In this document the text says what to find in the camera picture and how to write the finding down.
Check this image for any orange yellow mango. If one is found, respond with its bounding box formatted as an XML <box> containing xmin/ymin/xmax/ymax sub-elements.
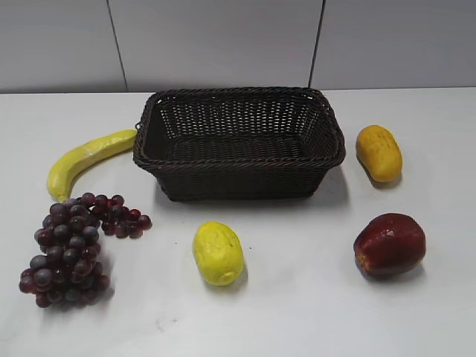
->
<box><xmin>356</xmin><ymin>125</ymin><xmax>402</xmax><ymax>183</ymax></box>

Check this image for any black woven basket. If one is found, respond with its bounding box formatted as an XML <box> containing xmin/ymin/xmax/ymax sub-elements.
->
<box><xmin>133</xmin><ymin>86</ymin><xmax>346</xmax><ymax>202</ymax></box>

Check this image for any yellow lemon fruit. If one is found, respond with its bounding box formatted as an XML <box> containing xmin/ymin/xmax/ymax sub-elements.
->
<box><xmin>193</xmin><ymin>222</ymin><xmax>245</xmax><ymax>286</ymax></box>

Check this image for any dark red apple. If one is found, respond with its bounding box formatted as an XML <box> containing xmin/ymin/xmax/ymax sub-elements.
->
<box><xmin>353</xmin><ymin>213</ymin><xmax>426</xmax><ymax>278</ymax></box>

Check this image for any yellow banana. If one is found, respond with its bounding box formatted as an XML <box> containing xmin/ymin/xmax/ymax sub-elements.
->
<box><xmin>47</xmin><ymin>129</ymin><xmax>137</xmax><ymax>203</ymax></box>

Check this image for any purple grape bunch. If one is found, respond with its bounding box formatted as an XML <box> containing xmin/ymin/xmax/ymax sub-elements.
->
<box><xmin>19</xmin><ymin>193</ymin><xmax>152</xmax><ymax>308</ymax></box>

